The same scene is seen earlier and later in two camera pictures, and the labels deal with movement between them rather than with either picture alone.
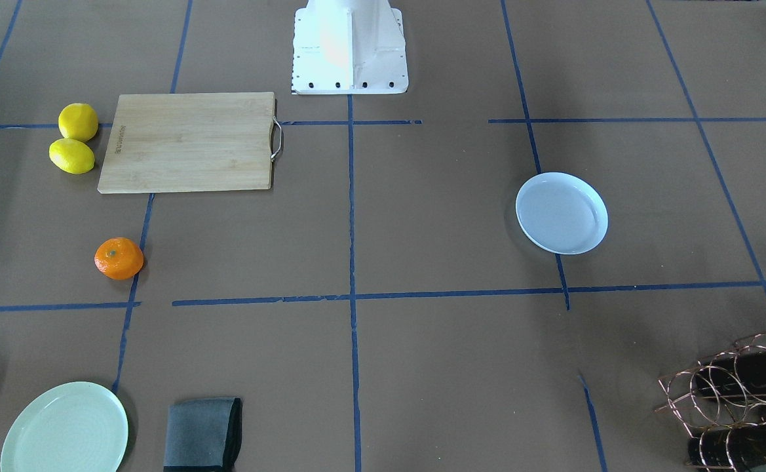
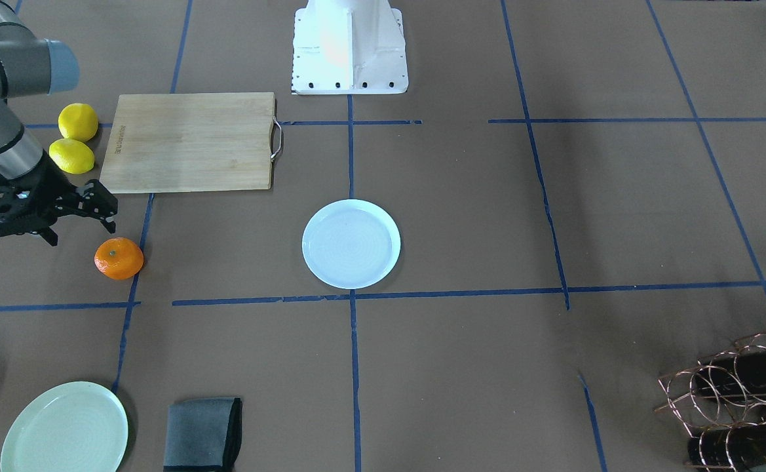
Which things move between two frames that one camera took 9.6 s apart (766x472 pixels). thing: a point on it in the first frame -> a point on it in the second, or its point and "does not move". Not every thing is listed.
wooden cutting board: (191, 141) does not move
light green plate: (79, 427) does not move
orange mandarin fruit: (118, 258) does not move
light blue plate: (561, 212) -> (352, 244)
